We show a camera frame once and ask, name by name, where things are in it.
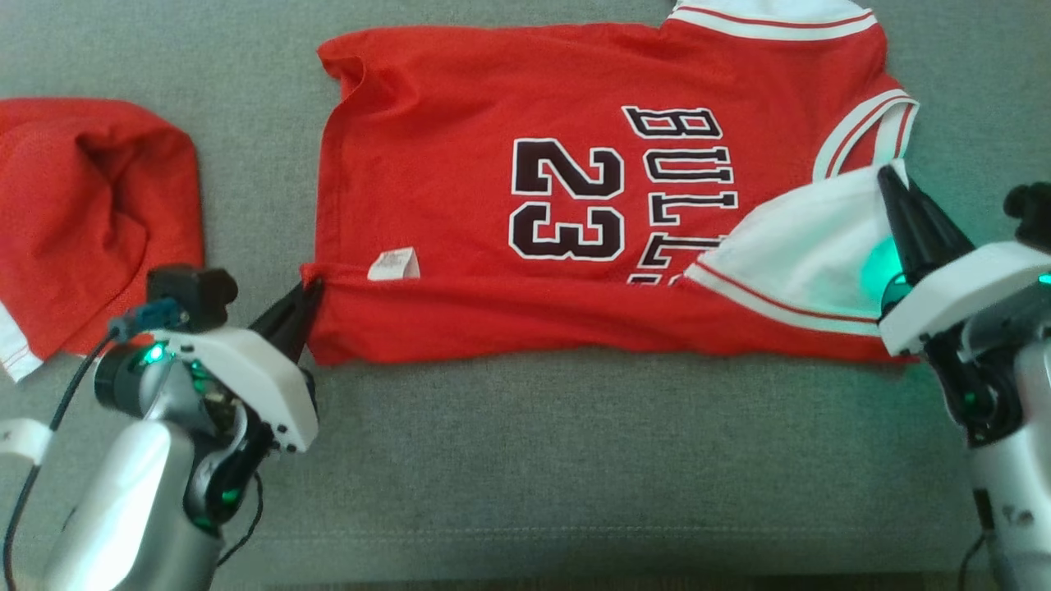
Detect grey fabric sofa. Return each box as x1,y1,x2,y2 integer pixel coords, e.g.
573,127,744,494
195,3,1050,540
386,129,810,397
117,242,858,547
0,0,1051,591

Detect red shorts with white trim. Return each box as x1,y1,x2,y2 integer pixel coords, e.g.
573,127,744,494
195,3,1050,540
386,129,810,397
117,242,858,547
0,97,206,384

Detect white cable clip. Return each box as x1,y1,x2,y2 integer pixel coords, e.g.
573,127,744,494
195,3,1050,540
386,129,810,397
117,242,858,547
0,417,53,465

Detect thin black cable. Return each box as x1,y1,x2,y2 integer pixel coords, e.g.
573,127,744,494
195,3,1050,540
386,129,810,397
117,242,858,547
0,324,124,591
215,472,265,569
957,488,998,591

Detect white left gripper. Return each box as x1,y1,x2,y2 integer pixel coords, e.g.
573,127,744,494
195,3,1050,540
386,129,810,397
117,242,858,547
152,279,326,455

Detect red Bulls 23 jersey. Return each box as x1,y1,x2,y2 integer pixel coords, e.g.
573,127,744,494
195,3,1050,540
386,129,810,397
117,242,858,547
300,0,920,366

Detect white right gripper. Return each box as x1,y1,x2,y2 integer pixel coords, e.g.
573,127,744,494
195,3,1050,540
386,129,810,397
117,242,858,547
874,163,1051,358

